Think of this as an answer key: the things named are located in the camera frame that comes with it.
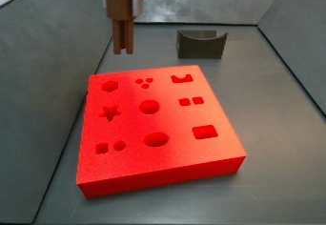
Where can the brown three prong peg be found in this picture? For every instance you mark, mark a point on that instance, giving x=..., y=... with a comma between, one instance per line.
x=119, y=11

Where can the red foam shape board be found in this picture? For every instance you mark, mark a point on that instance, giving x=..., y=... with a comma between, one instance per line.
x=155, y=130

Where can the dark grey curved block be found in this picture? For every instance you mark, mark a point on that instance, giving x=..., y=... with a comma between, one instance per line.
x=200, y=44

